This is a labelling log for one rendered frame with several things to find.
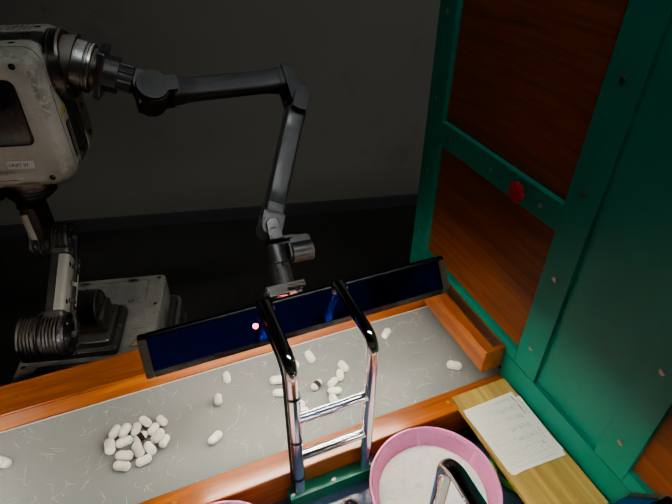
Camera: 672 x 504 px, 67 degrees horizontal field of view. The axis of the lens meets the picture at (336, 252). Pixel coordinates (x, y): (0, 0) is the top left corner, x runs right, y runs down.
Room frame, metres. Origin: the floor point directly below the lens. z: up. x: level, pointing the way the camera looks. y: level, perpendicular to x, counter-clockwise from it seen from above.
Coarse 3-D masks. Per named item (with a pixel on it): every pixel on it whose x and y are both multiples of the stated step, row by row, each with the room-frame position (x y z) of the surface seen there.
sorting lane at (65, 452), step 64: (384, 320) 1.04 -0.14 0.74; (192, 384) 0.81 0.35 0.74; (256, 384) 0.81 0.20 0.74; (384, 384) 0.81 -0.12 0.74; (448, 384) 0.81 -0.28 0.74; (0, 448) 0.63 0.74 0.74; (64, 448) 0.63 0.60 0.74; (128, 448) 0.63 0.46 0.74; (192, 448) 0.64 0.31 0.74; (256, 448) 0.64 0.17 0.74
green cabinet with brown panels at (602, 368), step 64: (448, 0) 1.23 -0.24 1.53; (512, 0) 1.05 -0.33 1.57; (576, 0) 0.91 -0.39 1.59; (640, 0) 0.79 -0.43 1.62; (448, 64) 1.20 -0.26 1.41; (512, 64) 1.02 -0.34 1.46; (576, 64) 0.88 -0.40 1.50; (640, 64) 0.75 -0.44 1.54; (448, 128) 1.16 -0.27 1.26; (512, 128) 0.98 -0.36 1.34; (576, 128) 0.84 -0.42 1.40; (640, 128) 0.73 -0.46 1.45; (448, 192) 1.15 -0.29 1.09; (576, 192) 0.79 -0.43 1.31; (640, 192) 0.69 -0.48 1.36; (448, 256) 1.11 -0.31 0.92; (512, 256) 0.90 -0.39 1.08; (576, 256) 0.75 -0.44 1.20; (640, 256) 0.65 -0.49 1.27; (512, 320) 0.85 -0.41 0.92; (576, 320) 0.71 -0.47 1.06; (640, 320) 0.61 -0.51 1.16; (576, 384) 0.66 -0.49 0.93; (640, 384) 0.56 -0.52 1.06; (640, 448) 0.51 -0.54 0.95
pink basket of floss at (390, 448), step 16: (400, 432) 0.66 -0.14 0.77; (416, 432) 0.67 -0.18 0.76; (448, 432) 0.66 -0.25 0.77; (384, 448) 0.62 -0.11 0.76; (400, 448) 0.64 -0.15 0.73; (448, 448) 0.65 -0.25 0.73; (464, 448) 0.63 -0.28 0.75; (384, 464) 0.61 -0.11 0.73; (480, 464) 0.60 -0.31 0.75; (496, 480) 0.55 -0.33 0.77; (496, 496) 0.52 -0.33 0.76
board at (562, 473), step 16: (496, 384) 0.79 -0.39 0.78; (464, 400) 0.74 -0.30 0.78; (480, 400) 0.74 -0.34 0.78; (464, 416) 0.70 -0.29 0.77; (544, 464) 0.58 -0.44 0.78; (560, 464) 0.58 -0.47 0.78; (576, 464) 0.58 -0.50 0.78; (512, 480) 0.55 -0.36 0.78; (528, 480) 0.55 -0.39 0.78; (544, 480) 0.55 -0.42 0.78; (560, 480) 0.55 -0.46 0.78; (576, 480) 0.55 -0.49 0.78; (528, 496) 0.51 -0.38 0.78; (544, 496) 0.51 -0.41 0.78; (560, 496) 0.51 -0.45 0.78; (576, 496) 0.51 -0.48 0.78; (592, 496) 0.51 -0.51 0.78
